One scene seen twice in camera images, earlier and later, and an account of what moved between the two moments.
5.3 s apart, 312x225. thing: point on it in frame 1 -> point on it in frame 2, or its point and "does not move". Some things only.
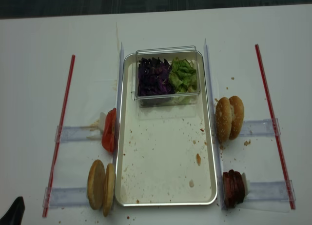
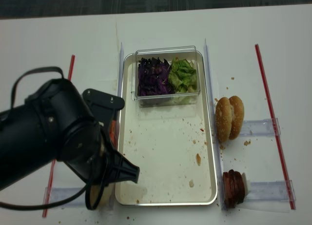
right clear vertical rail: (213, 129) does not move
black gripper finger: (14, 214) -> (88, 154)
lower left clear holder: (66, 197) does not move
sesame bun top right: (237, 114) does not move
